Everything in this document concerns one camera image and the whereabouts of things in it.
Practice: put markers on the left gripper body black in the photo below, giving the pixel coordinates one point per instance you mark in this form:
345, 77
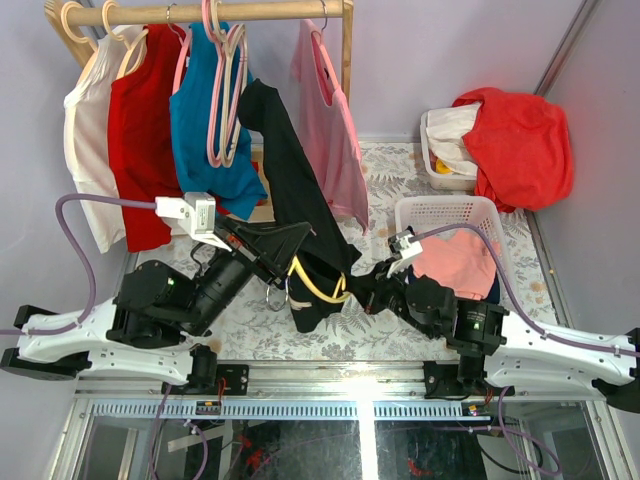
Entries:
248, 252

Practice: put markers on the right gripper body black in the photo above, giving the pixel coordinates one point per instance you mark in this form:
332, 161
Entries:
384, 293

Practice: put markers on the yellow hanger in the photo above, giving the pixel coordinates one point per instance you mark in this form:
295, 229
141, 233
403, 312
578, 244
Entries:
339, 295

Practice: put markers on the black t shirt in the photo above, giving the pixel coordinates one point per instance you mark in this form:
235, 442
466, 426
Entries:
296, 197

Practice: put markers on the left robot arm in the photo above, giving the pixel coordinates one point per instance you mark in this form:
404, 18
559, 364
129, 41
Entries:
159, 323

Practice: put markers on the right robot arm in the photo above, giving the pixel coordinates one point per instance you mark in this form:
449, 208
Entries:
502, 349

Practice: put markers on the blue t shirt on hanger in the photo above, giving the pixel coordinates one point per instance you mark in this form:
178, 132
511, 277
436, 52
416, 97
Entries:
237, 188

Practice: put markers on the salmon pink folded shirt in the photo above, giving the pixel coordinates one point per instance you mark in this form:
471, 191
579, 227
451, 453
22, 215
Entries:
460, 265

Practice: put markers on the navy blue folded shirt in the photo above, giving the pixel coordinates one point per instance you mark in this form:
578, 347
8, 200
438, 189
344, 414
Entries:
492, 292

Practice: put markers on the pink t shirt on hanger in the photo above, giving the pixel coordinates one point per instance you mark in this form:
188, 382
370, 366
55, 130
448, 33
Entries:
326, 128

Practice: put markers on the beige empty hanger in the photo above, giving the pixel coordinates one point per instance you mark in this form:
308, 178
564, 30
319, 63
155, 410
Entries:
235, 80

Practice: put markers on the red t shirt on hanger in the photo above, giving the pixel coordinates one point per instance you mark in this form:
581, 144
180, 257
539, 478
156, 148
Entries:
139, 131

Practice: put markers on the pink empty hanger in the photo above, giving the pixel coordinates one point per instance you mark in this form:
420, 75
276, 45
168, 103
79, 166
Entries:
219, 117

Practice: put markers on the white t shirt on hanger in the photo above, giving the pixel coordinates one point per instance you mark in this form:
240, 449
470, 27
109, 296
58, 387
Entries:
85, 141

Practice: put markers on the peach hanger far left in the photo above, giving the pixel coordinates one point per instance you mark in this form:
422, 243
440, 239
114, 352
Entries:
74, 31

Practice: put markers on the white laundry basket front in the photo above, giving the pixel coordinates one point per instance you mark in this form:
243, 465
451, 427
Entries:
426, 213

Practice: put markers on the white laundry basket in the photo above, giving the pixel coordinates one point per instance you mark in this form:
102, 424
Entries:
444, 182
426, 213

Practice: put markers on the white laundry basket back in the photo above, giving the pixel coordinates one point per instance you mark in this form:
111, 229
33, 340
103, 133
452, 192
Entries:
444, 182

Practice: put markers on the yellow item in back basket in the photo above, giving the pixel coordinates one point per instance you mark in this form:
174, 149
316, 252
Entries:
442, 168

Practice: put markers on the white cloth in back basket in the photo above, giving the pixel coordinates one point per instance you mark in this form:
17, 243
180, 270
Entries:
446, 128

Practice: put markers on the red orange cloth on basket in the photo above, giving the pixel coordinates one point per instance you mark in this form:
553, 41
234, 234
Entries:
520, 143

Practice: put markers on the wooden clothes rack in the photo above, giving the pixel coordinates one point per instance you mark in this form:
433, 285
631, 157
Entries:
159, 15

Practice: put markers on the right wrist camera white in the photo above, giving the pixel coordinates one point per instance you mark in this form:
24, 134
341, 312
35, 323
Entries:
404, 249

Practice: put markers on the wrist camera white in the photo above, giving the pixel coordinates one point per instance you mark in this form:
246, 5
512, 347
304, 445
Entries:
404, 249
195, 215

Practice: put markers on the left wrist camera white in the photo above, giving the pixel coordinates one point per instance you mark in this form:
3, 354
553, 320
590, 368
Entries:
195, 215

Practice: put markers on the aluminium rail frame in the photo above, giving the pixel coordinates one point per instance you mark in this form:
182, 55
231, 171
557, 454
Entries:
293, 390

